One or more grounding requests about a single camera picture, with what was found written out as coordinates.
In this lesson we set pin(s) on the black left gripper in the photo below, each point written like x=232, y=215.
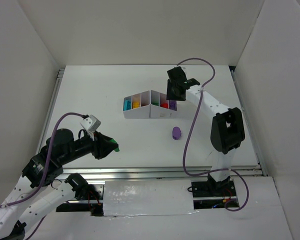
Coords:
x=98, y=145

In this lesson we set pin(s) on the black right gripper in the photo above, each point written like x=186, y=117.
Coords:
x=172, y=92

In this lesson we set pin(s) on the green half of lego piece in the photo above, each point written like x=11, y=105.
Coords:
x=116, y=149

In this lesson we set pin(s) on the red lego brick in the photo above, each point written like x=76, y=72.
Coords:
x=165, y=105

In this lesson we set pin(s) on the green curved lego brick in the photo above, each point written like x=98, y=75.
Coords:
x=156, y=103

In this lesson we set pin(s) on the yellow butterfly lego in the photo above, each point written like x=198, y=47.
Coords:
x=134, y=106

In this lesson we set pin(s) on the teal frog flower lego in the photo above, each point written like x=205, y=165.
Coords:
x=127, y=104

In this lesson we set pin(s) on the purple oval lego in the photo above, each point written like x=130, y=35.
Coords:
x=176, y=133

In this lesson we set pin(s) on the purple and green lego piece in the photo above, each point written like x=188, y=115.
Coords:
x=173, y=105

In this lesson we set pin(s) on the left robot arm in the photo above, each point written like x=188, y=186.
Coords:
x=20, y=211

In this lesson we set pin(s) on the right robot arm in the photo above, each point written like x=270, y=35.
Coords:
x=227, y=128

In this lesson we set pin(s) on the white divided organizer bin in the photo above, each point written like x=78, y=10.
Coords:
x=146, y=109

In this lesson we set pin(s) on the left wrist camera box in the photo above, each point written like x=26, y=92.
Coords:
x=90, y=124

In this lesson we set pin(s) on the aluminium frame rail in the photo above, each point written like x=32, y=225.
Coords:
x=146, y=146

